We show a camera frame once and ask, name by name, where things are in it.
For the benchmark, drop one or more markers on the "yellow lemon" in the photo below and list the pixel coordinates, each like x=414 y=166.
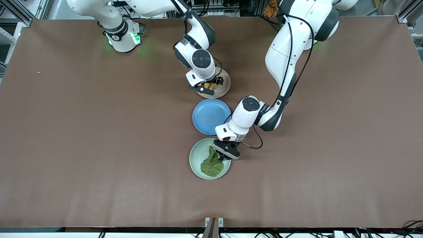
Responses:
x=207 y=85

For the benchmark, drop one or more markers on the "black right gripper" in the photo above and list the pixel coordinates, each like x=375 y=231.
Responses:
x=216 y=80

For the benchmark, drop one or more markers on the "blue round plate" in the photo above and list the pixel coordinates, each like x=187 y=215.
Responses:
x=210 y=115

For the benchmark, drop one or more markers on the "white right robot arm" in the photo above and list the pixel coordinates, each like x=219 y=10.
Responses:
x=122 y=36

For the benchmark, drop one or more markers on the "pale green round plate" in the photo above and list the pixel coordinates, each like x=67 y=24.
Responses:
x=197 y=155

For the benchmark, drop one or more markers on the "green lettuce leaf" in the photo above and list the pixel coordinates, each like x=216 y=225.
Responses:
x=211 y=167

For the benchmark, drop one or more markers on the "bag of orange fruit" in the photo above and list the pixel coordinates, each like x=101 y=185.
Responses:
x=272 y=8

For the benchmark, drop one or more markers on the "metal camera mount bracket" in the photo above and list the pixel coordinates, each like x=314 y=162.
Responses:
x=213 y=228

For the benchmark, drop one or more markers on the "beige round plate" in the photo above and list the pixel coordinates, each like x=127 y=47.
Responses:
x=223 y=90

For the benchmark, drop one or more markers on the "aluminium frame profile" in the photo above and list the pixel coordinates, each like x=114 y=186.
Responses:
x=23 y=15
x=404 y=16

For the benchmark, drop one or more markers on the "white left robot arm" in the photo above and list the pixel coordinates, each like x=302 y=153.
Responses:
x=284 y=56

